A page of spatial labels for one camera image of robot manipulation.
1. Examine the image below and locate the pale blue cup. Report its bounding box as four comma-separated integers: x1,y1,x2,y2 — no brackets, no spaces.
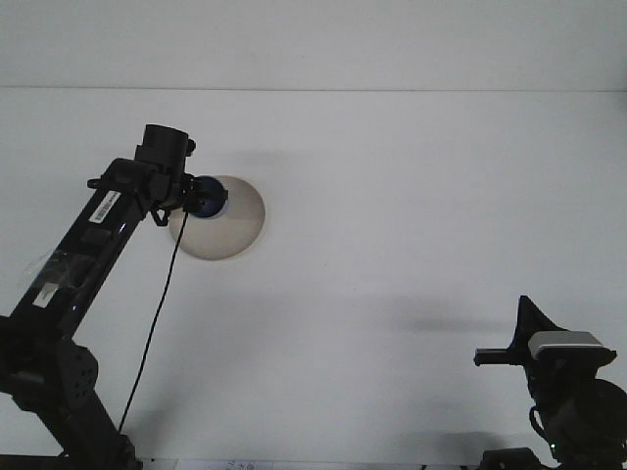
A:
188,175,229,220

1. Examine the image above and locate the pale round plate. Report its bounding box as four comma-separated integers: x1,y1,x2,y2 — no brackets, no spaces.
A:
169,174,267,261

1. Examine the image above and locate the white printed paper sheet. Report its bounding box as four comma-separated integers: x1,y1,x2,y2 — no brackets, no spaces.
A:
173,457,275,470

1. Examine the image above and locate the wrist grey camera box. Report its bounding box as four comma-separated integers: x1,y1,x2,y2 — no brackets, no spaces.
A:
527,330,607,362

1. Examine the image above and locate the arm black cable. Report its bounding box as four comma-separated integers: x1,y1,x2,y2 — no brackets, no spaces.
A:
528,404,548,445
117,205,191,435

